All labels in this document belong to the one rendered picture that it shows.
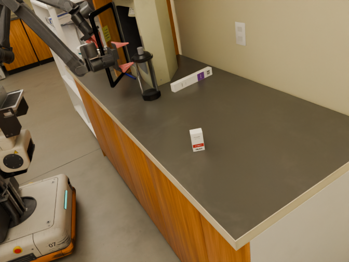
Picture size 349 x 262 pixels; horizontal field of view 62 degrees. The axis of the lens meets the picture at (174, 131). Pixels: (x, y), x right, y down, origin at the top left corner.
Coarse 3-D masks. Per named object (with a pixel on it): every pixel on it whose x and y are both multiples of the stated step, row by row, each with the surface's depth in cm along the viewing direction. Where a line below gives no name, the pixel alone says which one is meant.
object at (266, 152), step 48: (96, 96) 169; (192, 96) 147; (240, 96) 138; (288, 96) 131; (144, 144) 119; (240, 144) 108; (288, 144) 103; (336, 144) 98; (192, 192) 91; (240, 192) 88; (288, 192) 85; (240, 240) 75
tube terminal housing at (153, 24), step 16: (112, 0) 164; (144, 0) 142; (160, 0) 153; (144, 16) 145; (160, 16) 153; (144, 32) 149; (160, 32) 153; (144, 48) 153; (160, 48) 157; (160, 64) 161; (176, 64) 180; (160, 80) 165
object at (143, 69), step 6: (138, 60) 139; (150, 60) 142; (138, 66) 142; (144, 66) 141; (150, 66) 143; (138, 72) 144; (144, 72) 143; (150, 72) 144; (138, 78) 148; (144, 78) 145; (150, 78) 145; (144, 84) 147; (150, 84) 147; (156, 84) 150; (144, 90) 149; (150, 90) 148; (156, 90) 150
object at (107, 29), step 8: (96, 16) 146; (104, 16) 155; (112, 16) 164; (96, 24) 145; (104, 24) 154; (112, 24) 163; (104, 32) 154; (112, 32) 163; (96, 40) 146; (104, 40) 153; (112, 40) 163; (120, 48) 173; (120, 56) 173; (120, 64) 172; (112, 72) 161; (120, 72) 172
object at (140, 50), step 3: (138, 48) 140; (141, 48) 140; (138, 51) 141; (141, 51) 141; (144, 51) 144; (147, 51) 143; (135, 54) 143; (138, 54) 142; (141, 54) 141; (144, 54) 140; (147, 54) 141; (150, 54) 142; (135, 57) 140; (138, 57) 140; (141, 57) 139; (144, 57) 139
